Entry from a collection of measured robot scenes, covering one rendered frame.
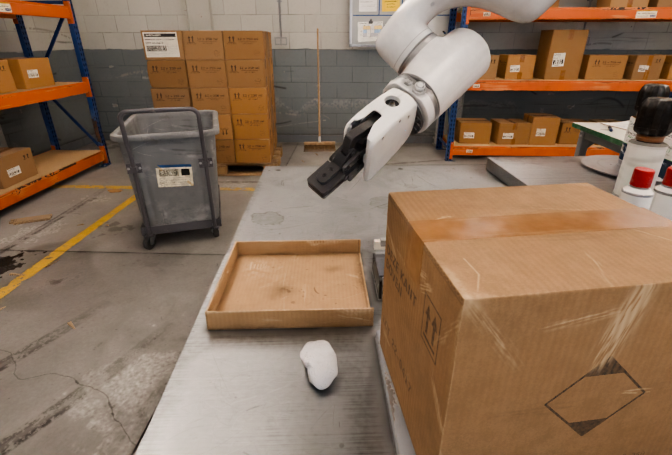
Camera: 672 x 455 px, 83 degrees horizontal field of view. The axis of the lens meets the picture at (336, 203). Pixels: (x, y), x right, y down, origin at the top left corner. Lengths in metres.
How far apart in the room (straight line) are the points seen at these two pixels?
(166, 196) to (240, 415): 2.19
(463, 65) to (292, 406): 0.54
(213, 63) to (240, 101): 0.41
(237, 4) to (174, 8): 0.80
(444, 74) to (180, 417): 0.60
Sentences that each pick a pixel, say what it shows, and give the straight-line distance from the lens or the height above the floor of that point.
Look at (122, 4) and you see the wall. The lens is 5.97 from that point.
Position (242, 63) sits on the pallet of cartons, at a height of 1.11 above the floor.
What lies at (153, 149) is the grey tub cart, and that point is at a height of 0.70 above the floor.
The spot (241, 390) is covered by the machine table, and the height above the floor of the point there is 0.83.
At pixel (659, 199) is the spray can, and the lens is 0.98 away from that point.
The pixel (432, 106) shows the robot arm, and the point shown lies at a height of 1.23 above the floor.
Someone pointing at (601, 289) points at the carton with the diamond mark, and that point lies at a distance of 0.40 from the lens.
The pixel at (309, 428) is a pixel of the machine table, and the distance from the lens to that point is 0.60.
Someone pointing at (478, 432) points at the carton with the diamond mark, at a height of 0.96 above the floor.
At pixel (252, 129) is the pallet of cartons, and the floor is 0.49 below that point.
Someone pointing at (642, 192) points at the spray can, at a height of 1.04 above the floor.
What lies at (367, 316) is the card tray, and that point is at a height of 0.85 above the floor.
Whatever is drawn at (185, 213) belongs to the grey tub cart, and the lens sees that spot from 2.74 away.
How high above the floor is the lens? 1.31
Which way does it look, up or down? 23 degrees down
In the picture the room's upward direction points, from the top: straight up
